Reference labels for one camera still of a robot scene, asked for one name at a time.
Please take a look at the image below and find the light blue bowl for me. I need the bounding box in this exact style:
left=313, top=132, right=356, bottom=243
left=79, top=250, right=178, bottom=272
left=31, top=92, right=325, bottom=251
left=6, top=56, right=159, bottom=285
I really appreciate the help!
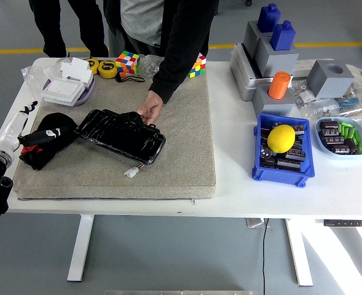
left=315, top=116, right=362, bottom=160

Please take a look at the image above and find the white small lid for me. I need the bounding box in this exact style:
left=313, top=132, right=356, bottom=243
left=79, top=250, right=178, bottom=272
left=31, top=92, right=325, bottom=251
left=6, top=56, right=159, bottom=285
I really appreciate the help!
left=44, top=66, right=61, bottom=81

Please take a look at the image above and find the colourful puzzle cube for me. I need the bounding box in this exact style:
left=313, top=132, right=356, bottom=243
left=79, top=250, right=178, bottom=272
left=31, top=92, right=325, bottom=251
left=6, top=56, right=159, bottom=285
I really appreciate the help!
left=187, top=52, right=207, bottom=79
left=115, top=50, right=141, bottom=78

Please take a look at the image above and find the clear bag of metal nuts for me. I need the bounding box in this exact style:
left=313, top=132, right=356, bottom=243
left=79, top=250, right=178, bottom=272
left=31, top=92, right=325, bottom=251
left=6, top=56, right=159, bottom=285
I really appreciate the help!
left=139, top=54, right=165, bottom=77

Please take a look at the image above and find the grey holder block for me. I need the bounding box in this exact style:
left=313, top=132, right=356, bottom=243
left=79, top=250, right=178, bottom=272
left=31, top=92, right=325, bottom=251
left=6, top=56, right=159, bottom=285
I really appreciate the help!
left=252, top=82, right=296, bottom=117
left=254, top=36, right=301, bottom=79
left=243, top=20, right=275, bottom=61

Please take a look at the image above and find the grey block with round hole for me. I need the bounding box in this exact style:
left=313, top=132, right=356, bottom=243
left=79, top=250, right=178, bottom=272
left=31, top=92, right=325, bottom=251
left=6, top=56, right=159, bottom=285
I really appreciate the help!
left=306, top=59, right=356, bottom=99

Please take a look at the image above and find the grey box under table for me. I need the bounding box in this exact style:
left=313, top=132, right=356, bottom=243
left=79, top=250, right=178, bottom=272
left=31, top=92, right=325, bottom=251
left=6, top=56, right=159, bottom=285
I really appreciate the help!
left=246, top=217, right=270, bottom=229

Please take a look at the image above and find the person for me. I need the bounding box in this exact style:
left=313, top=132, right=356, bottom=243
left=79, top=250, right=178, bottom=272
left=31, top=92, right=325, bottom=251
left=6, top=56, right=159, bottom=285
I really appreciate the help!
left=102, top=0, right=220, bottom=105
left=28, top=0, right=109, bottom=58

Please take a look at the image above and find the person's left hand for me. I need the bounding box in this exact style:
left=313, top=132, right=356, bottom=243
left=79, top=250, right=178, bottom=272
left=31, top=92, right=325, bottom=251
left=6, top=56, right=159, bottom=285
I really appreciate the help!
left=136, top=90, right=165, bottom=126

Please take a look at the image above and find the clear bag of screws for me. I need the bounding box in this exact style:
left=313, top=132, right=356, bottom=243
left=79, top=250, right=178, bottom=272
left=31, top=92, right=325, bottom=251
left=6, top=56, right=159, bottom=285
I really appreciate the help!
left=306, top=98, right=342, bottom=121

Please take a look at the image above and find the black lanyard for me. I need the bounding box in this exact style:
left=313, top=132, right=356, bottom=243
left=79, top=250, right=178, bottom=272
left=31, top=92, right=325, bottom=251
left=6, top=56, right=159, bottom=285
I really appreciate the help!
left=115, top=73, right=146, bottom=84

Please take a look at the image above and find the blue plastic bin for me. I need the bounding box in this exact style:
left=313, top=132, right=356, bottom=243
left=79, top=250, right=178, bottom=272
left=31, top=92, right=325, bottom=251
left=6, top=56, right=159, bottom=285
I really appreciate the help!
left=251, top=112, right=316, bottom=188

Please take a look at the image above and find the black power cable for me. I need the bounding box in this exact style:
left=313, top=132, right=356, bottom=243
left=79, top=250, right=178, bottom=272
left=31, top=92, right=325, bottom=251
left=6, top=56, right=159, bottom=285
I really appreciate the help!
left=261, top=218, right=269, bottom=295

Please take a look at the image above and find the white connector with wires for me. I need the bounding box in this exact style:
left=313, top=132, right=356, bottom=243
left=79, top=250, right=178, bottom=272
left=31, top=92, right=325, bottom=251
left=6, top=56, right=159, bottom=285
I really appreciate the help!
left=124, top=164, right=144, bottom=179

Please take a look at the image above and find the yellow tape measure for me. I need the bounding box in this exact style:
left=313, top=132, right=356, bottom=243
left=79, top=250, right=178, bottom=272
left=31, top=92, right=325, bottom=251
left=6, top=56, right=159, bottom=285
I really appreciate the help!
left=97, top=60, right=119, bottom=80
left=85, top=57, right=100, bottom=75

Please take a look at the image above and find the grey-brown mat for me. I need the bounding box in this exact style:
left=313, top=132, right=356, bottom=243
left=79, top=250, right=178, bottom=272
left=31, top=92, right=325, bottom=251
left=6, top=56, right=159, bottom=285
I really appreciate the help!
left=13, top=57, right=218, bottom=201

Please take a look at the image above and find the black rag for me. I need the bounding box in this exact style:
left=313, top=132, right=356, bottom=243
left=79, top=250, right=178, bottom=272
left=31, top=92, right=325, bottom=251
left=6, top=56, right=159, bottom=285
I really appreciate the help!
left=18, top=112, right=80, bottom=171

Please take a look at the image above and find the blue bottle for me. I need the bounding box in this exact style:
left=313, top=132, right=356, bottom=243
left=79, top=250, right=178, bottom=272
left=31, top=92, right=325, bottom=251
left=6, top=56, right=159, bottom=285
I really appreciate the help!
left=256, top=3, right=282, bottom=34
left=270, top=20, right=297, bottom=52

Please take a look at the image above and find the yellow lemon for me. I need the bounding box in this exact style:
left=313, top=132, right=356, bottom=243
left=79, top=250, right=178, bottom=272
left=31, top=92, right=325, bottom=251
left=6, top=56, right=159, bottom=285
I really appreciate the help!
left=266, top=124, right=296, bottom=154

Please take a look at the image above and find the grey flat case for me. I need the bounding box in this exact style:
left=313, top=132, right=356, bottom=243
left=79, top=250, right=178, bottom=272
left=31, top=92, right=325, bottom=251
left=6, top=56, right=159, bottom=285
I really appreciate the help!
left=229, top=42, right=275, bottom=102

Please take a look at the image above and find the bag of blue resistors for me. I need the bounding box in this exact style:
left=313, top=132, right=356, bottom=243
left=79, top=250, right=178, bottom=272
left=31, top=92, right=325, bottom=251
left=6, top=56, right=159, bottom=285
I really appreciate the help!
left=337, top=91, right=361, bottom=112

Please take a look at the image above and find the white folded carton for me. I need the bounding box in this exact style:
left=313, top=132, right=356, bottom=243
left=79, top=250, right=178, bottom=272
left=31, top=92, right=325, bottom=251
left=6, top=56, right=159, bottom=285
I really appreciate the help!
left=59, top=57, right=94, bottom=84

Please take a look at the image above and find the orange cylinder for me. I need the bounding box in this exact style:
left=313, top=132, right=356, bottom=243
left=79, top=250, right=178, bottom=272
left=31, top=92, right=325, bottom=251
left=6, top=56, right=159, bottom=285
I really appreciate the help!
left=267, top=71, right=292, bottom=101

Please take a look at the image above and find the clear bag of small parts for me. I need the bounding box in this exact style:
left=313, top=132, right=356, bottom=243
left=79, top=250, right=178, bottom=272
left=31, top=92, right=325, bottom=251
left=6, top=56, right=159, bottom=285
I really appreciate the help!
left=291, top=80, right=317, bottom=109

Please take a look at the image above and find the white table leg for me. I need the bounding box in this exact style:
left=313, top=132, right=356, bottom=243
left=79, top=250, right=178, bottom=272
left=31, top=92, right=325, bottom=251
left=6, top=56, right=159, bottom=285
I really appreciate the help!
left=66, top=214, right=95, bottom=282
left=285, top=218, right=313, bottom=287

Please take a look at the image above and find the black glossy panel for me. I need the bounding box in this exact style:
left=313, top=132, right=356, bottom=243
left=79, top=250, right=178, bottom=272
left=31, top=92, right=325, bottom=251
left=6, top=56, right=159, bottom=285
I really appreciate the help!
left=74, top=108, right=167, bottom=167

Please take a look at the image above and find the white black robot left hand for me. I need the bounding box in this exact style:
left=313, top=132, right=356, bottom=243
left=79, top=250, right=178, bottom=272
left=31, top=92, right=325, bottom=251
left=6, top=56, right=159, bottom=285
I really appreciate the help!
left=0, top=100, right=70, bottom=154

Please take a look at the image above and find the table control panel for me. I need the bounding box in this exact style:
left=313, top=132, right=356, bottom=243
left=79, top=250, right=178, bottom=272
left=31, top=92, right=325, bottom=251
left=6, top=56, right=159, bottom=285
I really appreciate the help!
left=323, top=219, right=362, bottom=228

